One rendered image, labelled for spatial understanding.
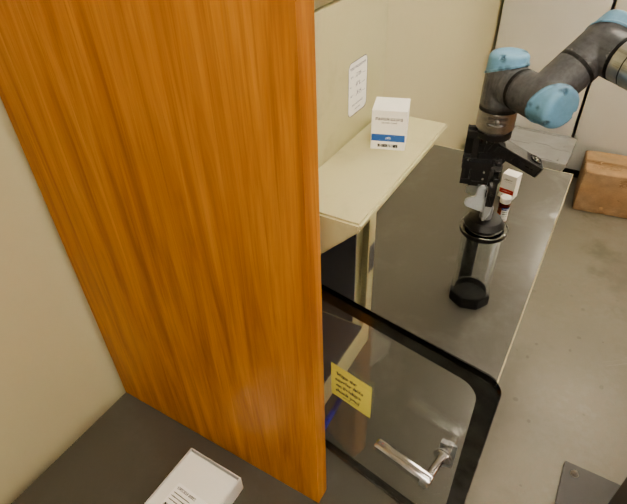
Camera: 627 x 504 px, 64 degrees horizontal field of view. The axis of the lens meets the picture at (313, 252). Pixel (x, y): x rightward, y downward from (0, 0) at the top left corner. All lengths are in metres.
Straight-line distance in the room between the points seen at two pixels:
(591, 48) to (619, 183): 2.59
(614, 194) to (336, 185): 3.03
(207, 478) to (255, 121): 0.70
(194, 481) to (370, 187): 0.62
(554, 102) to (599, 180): 2.62
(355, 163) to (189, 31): 0.31
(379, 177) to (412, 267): 0.77
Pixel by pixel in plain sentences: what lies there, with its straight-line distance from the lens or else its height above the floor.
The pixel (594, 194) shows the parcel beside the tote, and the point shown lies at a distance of 3.61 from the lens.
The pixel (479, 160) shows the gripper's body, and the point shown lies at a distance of 1.13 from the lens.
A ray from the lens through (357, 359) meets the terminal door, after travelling 0.73.
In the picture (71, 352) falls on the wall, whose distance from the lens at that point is 1.11.
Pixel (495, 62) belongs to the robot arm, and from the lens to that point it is 1.04.
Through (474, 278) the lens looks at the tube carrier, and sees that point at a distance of 1.28.
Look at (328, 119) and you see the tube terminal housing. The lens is 0.72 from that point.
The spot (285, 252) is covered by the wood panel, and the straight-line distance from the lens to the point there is 0.57.
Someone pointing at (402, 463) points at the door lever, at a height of 1.21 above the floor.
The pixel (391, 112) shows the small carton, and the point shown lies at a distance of 0.74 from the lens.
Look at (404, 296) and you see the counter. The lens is 1.34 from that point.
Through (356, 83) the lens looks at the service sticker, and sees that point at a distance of 0.78.
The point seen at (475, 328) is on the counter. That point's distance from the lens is 1.30.
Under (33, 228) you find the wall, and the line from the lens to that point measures 0.95.
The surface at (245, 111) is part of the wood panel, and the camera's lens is 0.50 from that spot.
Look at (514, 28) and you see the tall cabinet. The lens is 3.72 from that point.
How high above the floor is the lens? 1.86
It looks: 38 degrees down
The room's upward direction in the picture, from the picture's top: 2 degrees counter-clockwise
